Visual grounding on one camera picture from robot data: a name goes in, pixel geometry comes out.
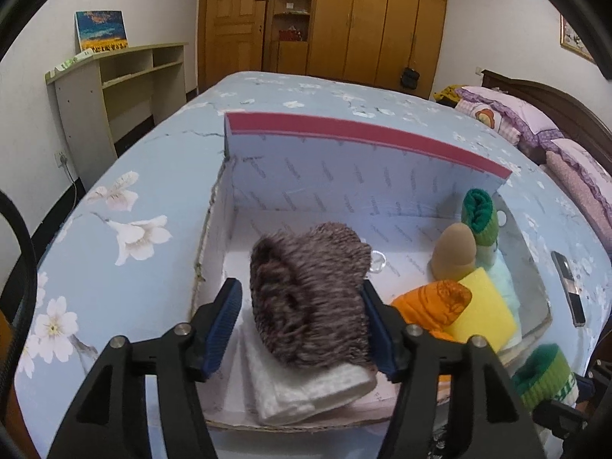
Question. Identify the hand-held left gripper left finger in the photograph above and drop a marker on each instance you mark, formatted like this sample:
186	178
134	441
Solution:
222	330

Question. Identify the purple cartoon print pillow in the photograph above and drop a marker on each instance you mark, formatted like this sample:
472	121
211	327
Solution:
507	114

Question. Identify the orange cloth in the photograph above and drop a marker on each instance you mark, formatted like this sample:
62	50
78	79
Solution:
425	306

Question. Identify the grey shelf desk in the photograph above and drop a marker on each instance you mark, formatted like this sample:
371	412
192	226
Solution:
81	110

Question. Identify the yellow cloth item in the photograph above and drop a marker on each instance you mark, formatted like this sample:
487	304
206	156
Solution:
447	94

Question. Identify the green and white box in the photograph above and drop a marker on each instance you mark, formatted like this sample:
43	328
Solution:
69	63

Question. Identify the white towel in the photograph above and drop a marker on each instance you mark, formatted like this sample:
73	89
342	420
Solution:
287	392

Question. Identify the dark wooden headboard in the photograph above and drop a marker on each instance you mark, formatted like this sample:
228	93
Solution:
550	95

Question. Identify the purple ruffled pillow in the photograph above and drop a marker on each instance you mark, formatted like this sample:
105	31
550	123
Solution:
583	177

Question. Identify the black phone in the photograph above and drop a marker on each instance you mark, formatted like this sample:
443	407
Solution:
569	291

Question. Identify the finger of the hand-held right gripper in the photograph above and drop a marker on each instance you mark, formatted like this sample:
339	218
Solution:
559	418

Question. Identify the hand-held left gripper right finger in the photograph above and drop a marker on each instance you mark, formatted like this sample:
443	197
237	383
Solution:
380	334

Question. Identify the red shelf item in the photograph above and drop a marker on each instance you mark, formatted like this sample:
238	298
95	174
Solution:
289	35

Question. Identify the blue and yellow painting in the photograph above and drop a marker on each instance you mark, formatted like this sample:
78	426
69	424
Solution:
103	31

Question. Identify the wooden wardrobe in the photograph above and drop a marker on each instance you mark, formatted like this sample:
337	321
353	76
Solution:
373	24

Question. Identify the framed wall picture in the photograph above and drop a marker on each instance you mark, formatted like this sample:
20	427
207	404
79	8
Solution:
576	38

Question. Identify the light blue towel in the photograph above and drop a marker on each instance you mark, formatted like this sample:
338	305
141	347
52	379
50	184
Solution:
507	282

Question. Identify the black hanging bag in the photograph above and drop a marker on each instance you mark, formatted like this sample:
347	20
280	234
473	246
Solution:
410	76

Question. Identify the green and white sock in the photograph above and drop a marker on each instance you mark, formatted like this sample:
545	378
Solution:
540	373
480	215

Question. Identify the wall power outlet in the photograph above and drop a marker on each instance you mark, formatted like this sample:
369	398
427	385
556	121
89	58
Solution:
61	158

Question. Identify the yellow sponge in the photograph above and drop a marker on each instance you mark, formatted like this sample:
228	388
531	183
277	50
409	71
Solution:
483	311

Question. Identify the tan makeup sponge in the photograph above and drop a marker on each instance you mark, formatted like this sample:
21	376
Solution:
454	253

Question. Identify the red cardboard box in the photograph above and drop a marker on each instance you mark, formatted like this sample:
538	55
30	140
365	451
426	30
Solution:
311	186

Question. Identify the wooden door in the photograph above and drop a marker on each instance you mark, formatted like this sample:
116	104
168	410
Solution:
234	33

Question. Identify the brown knit hat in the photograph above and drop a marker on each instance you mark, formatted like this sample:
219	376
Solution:
311	287

